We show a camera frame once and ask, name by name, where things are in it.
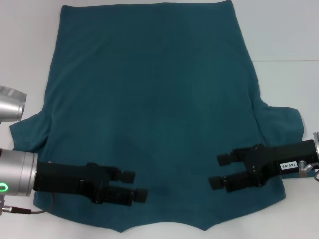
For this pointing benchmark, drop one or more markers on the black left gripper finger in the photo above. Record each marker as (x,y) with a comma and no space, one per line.
(128,176)
(140,196)

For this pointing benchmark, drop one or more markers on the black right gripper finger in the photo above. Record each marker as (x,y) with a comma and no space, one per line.
(225,159)
(217,189)

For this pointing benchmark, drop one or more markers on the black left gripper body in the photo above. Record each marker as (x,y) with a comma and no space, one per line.
(64,179)

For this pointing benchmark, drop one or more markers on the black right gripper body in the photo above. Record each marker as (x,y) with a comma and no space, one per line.
(274,159)

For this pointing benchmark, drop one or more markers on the blue short-sleeved shirt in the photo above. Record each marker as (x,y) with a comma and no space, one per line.
(154,99)

